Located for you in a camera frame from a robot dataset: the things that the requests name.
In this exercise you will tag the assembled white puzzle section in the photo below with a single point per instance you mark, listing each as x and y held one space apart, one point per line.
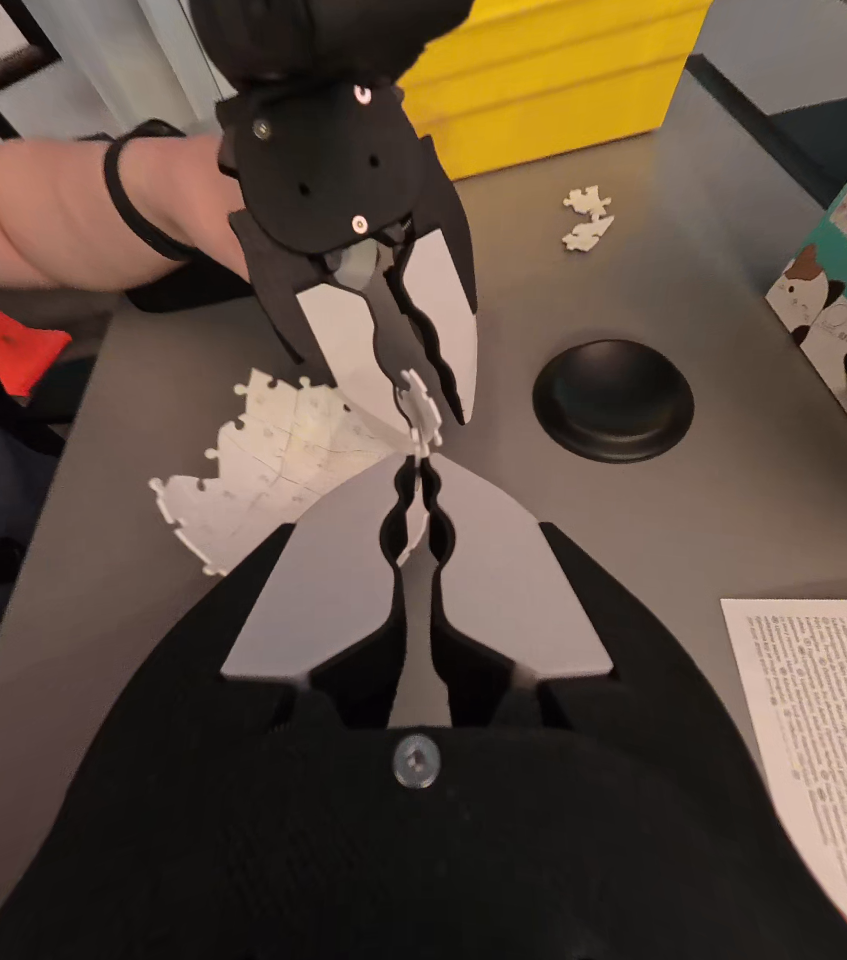
289 465

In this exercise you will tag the person's left hand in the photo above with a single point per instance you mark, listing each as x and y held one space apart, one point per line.
206 195

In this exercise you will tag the colourful puzzle box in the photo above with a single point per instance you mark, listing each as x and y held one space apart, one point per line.
844 300

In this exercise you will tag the scattered loose puzzle pieces group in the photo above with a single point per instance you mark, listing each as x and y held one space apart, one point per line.
589 218

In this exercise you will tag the white puzzle piece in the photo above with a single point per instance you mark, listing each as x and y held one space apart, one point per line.
421 408

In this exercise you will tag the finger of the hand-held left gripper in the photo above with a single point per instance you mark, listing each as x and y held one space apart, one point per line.
341 330
446 300

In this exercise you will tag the red object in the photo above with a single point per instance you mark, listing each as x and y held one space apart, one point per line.
4 338

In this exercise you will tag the black round ball stand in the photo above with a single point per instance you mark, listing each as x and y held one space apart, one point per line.
611 398

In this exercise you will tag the black wristband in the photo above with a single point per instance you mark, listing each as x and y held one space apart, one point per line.
124 195

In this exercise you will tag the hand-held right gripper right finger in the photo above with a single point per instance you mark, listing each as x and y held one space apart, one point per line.
521 600

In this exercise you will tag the white instruction leaflet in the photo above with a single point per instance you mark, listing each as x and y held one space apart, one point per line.
829 750

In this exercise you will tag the person's left forearm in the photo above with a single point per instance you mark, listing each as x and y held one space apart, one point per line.
34 210

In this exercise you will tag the yellow storage bin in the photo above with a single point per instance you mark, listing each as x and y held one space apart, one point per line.
559 83

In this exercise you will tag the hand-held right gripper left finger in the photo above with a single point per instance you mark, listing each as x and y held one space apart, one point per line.
319 600

